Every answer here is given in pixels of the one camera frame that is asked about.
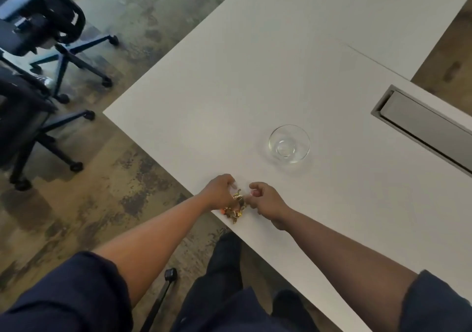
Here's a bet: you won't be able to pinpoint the black office chair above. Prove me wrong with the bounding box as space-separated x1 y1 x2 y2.
0 50 96 191
0 0 119 104

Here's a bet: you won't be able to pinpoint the black chair leg with caster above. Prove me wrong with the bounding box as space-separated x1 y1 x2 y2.
139 268 178 332

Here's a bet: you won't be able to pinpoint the person's right hand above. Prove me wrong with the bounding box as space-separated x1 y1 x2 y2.
246 182 292 231

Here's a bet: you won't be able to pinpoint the grey table cable hatch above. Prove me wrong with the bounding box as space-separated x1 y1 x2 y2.
371 84 472 178

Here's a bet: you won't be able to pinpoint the person's dark blue shirt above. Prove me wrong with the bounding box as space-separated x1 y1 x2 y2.
0 251 472 332

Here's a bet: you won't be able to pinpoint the person's dark trousers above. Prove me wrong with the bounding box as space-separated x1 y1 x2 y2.
170 232 319 332

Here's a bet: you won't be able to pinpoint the clear glass bowl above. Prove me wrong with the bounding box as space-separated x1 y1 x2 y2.
268 124 311 164

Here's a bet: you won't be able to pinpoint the person's left hand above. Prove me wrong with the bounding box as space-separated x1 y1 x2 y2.
199 174 238 211

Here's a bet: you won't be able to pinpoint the person's left forearm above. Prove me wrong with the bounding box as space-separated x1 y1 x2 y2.
91 192 212 308

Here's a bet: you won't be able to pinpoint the person's right forearm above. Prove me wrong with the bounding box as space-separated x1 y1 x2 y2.
273 208 419 332

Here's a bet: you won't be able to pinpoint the pile of gold candies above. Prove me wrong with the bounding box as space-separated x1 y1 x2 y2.
221 189 247 224

